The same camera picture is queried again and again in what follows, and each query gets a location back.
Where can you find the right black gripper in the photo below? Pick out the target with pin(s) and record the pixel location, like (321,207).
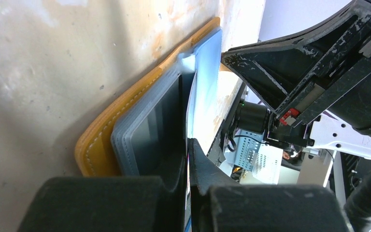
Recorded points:
(325,67)

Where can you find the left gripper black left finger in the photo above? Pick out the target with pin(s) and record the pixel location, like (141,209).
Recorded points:
(155,202)

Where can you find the yellow leather card holder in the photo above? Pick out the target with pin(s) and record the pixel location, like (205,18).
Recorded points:
(93,152)

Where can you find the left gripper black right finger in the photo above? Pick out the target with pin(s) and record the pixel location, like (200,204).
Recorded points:
(210,187)

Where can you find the black credit card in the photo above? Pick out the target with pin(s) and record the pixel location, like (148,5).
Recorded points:
(188,89)
(160,126)

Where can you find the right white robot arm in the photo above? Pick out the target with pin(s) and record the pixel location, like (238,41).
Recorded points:
(329,132)

